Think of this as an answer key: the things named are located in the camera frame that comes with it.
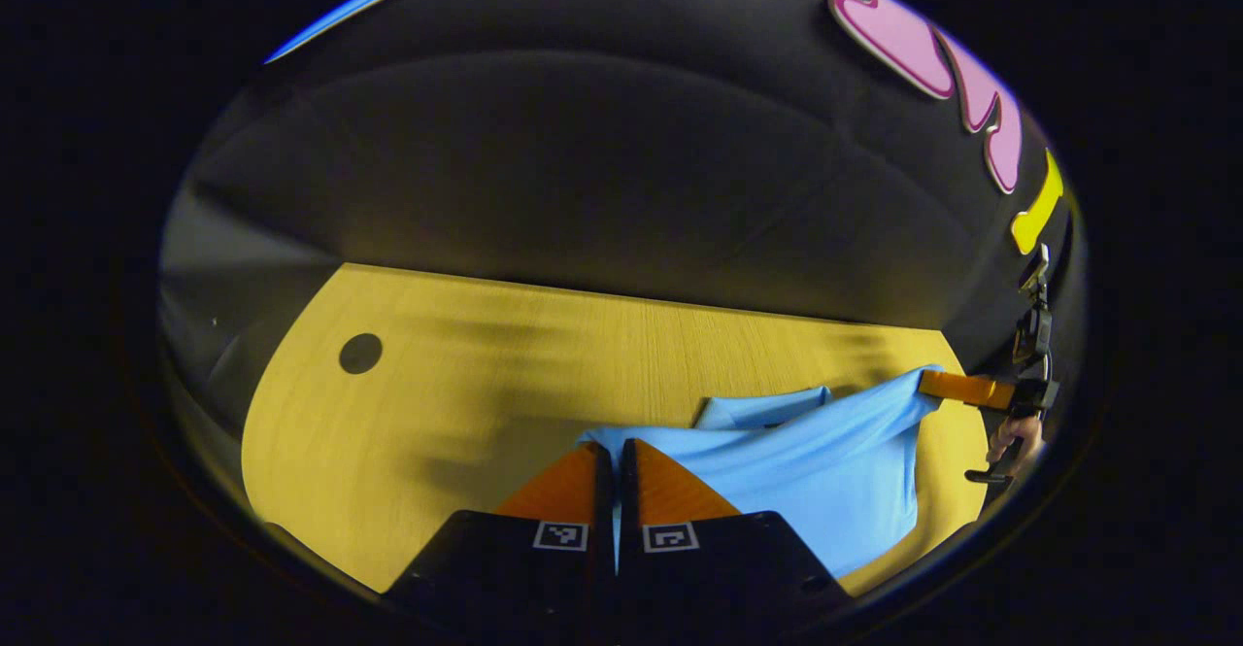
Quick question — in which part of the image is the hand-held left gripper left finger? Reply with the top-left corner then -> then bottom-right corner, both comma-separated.
384,440 -> 619,630

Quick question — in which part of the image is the light blue T-shirt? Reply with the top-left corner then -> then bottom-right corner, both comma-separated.
580,364 -> 945,580

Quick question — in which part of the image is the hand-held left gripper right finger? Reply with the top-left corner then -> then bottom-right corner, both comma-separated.
618,438 -> 857,633

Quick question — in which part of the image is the black round table grommet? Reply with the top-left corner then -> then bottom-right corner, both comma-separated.
338,332 -> 384,376

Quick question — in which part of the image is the black backdrop cloth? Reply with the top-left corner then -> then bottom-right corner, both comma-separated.
157,0 -> 1089,492

